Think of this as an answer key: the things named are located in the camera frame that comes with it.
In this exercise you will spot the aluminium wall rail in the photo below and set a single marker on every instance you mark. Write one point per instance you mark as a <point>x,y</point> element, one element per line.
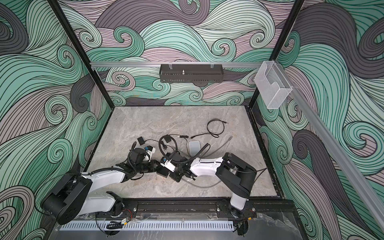
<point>137,64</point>

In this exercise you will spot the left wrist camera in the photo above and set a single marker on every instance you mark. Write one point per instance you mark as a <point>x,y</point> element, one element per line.
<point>149,152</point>

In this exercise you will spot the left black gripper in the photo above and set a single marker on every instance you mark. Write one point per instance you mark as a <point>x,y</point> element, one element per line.
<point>154,165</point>

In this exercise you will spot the white slotted cable duct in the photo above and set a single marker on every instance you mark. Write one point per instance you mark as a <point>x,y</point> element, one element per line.
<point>153,226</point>

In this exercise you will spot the black power adapter with cable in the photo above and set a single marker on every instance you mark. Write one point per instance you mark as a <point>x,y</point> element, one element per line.
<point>142,141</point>

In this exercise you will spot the black wall tray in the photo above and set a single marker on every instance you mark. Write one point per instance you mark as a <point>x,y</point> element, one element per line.
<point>200,74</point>

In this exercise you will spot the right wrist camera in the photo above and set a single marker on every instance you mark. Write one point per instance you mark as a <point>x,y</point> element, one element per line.
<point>167,164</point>

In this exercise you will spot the black network switch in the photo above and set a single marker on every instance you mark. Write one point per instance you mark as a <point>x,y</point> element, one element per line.
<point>162,171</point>

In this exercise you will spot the white network switch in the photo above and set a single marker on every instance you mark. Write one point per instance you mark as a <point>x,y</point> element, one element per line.
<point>194,147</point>

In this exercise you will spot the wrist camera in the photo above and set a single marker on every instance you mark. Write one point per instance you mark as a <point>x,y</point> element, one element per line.
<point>149,152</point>
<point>167,164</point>

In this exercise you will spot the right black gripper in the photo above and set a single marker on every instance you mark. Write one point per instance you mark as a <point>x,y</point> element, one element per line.
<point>175,178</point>

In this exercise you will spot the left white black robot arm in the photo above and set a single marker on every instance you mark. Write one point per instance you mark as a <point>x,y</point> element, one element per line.
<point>75,193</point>

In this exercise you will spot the clear plastic wall holder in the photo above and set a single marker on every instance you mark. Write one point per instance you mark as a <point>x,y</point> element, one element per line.
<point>273,84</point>

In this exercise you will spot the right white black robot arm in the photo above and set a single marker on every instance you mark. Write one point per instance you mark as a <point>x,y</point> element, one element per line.
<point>237,175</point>

